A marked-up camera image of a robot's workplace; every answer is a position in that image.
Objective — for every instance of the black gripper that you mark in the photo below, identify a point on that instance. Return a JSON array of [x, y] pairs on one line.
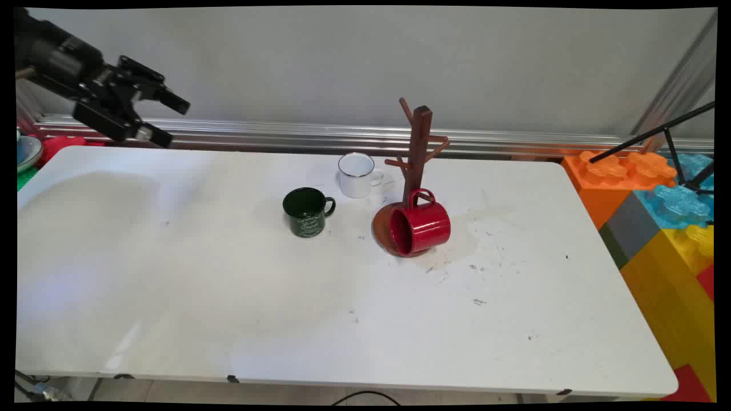
[[91, 77]]

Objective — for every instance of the red ceramic mug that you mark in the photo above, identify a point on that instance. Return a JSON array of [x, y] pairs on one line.
[[428, 228]]

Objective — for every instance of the red toy object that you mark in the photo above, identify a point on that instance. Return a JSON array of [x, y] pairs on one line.
[[60, 147]]

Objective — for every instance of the grey blue bowl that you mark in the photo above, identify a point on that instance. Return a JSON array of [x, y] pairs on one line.
[[27, 153]]

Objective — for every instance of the green mat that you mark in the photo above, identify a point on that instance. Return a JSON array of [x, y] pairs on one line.
[[25, 178]]

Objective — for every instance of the dark green enamel mug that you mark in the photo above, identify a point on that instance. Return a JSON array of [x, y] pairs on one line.
[[308, 220]]

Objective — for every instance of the white enamel mug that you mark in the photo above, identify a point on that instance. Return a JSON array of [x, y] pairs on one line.
[[355, 181]]

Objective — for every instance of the brown wooden mug tree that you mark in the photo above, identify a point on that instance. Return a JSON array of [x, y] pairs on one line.
[[420, 148]]

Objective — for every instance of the orange giant building block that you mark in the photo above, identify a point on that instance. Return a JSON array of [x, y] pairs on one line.
[[597, 191]]

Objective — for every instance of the dark green building block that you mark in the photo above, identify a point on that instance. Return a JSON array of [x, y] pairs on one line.
[[612, 245]]

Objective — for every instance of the black tripod stand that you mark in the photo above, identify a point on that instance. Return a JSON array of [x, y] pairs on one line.
[[645, 136]]

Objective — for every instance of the grey giant building block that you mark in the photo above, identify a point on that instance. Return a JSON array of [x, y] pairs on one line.
[[634, 225]]

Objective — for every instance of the blue giant building block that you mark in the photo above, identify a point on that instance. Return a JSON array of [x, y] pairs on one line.
[[677, 205]]

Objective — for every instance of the yellow giant building block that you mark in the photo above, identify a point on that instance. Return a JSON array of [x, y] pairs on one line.
[[668, 297]]

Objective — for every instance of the small red building block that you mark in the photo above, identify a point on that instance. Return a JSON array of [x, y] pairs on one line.
[[707, 281]]

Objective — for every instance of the large red building block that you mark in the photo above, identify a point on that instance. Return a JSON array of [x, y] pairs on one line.
[[688, 387]]

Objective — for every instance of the horizontal aluminium frame rail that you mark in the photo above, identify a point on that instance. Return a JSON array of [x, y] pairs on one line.
[[342, 136]]

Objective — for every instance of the diagonal aluminium frame post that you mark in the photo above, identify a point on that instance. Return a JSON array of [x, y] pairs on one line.
[[679, 74]]

